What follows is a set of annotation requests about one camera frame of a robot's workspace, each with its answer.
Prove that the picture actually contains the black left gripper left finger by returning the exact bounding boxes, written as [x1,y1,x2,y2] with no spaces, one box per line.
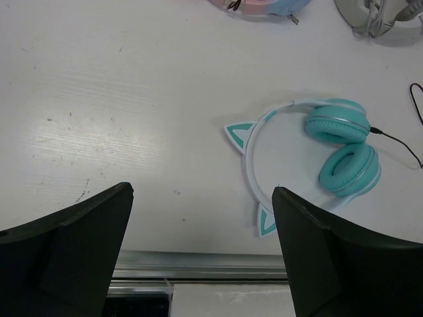
[1,182,134,316]

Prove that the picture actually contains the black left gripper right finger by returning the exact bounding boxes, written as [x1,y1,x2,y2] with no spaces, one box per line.
[272,187,422,316]

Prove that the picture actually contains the teal cat-ear headphones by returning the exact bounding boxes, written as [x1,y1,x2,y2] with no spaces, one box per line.
[223,98,381,238]

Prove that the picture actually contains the black headphone audio cable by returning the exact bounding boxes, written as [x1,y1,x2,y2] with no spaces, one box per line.
[369,83,423,170]

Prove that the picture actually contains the pink blue cat-ear headphones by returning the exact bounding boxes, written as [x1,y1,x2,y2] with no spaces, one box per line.
[210,0,310,24]

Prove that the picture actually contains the grey white gaming headset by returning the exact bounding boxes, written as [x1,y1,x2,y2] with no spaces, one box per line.
[334,0,422,47]

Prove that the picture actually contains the aluminium table edge rail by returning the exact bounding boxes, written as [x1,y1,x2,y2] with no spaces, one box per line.
[108,250,288,297]

